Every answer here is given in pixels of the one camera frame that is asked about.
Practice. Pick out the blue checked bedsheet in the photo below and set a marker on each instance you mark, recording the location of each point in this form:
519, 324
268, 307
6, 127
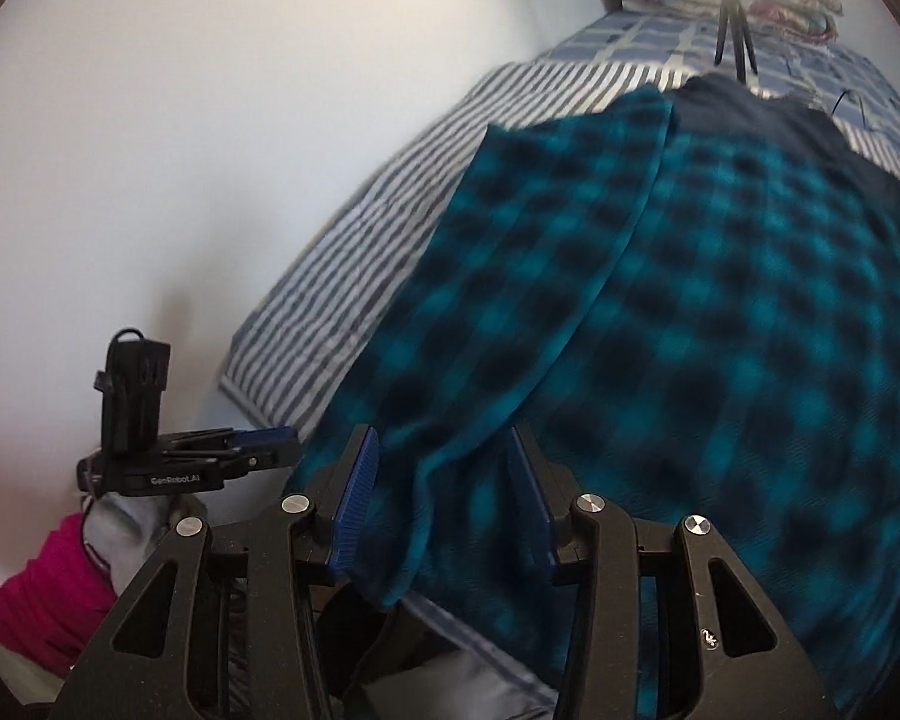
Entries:
645, 37

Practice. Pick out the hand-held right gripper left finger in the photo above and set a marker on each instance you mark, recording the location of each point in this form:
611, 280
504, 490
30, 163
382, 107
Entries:
354, 499

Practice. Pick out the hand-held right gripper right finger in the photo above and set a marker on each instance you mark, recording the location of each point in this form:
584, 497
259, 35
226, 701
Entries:
531, 502

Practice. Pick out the grey striped quilt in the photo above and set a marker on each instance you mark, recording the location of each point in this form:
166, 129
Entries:
360, 240

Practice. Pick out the teal plaid fleece garment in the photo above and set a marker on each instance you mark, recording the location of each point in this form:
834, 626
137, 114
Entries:
682, 352

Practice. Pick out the person's left hand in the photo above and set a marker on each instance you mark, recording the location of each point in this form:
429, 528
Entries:
124, 529

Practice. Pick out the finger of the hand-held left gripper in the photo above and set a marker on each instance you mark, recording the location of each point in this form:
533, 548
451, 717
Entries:
270, 441

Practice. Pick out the grey bed sheet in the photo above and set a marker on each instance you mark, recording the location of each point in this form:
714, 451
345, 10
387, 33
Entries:
457, 679

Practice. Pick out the dark navy cloth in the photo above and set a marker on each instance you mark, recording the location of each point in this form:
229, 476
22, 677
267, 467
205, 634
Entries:
765, 127

